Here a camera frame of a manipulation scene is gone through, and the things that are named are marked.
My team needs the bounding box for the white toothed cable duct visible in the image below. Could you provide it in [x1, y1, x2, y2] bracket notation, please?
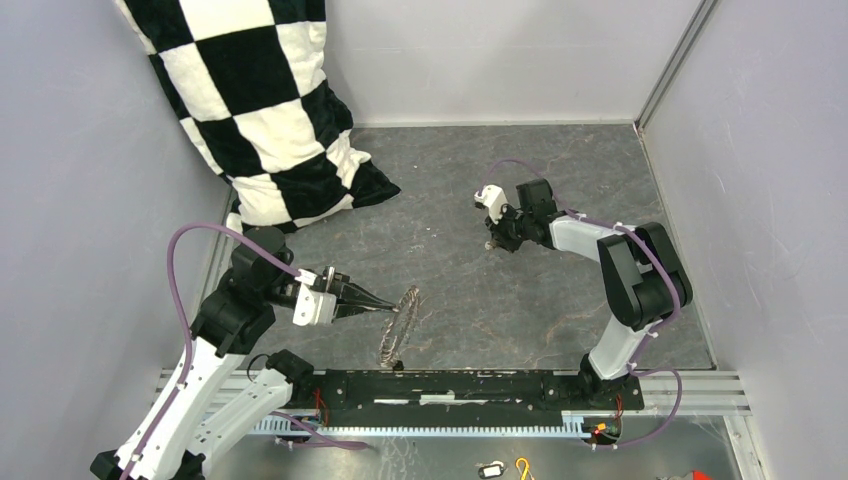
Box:
[292, 414, 618, 440]

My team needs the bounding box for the key with black tag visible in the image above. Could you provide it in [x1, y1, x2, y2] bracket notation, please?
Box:
[477, 461, 506, 480]

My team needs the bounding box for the black white checkered pillow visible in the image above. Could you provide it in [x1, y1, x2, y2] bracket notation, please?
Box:
[118, 1, 400, 233]

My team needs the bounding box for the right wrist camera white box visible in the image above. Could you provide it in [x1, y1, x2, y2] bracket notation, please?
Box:
[474, 185, 508, 222]

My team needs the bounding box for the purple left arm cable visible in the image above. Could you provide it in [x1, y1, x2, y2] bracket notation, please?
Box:
[119, 223, 303, 480]

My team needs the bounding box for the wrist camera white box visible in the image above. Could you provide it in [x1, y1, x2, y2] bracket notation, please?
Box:
[292, 269, 337, 327]
[474, 185, 508, 222]

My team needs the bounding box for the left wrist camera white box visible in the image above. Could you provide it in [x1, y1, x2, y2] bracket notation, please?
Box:
[292, 269, 337, 327]

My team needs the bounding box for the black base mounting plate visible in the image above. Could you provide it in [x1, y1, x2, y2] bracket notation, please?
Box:
[286, 370, 645, 428]

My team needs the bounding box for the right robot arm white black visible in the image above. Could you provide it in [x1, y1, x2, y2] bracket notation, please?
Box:
[474, 179, 694, 408]

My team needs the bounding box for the orange carabiner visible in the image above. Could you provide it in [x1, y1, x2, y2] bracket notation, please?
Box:
[514, 457, 535, 480]

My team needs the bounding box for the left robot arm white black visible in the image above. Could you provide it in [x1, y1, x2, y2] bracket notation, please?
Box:
[90, 224, 400, 479]

